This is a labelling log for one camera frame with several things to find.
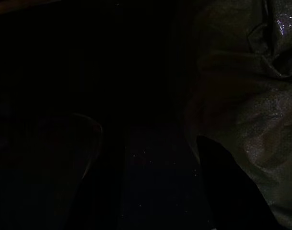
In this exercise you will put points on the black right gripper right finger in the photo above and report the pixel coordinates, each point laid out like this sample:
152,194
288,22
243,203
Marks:
227,191

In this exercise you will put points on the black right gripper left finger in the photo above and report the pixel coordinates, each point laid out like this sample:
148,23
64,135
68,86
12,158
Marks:
64,167

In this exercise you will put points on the olive green woven bag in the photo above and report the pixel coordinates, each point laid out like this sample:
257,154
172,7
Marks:
244,107

